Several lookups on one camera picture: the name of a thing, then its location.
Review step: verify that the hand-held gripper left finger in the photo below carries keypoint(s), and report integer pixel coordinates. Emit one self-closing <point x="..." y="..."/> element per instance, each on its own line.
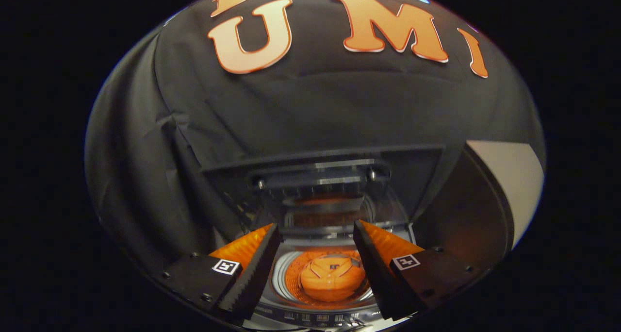
<point x="257" y="273"/>

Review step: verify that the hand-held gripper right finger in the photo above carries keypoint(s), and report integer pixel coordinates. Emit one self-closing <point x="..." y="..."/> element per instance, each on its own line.
<point x="376" y="273"/>

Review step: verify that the yellow polo shirt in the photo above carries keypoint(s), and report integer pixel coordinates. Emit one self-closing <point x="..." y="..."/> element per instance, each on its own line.
<point x="332" y="283"/>

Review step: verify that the silver grey washing machine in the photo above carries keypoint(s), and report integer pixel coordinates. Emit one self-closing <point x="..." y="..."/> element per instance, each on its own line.
<point x="320" y="317"/>

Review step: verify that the dark washing machine lid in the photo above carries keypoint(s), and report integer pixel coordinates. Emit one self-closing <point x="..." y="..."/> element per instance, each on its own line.
<point x="315" y="176"/>

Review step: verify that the black backdrop cloth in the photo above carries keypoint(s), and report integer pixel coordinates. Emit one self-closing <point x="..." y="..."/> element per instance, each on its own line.
<point x="315" y="108"/>

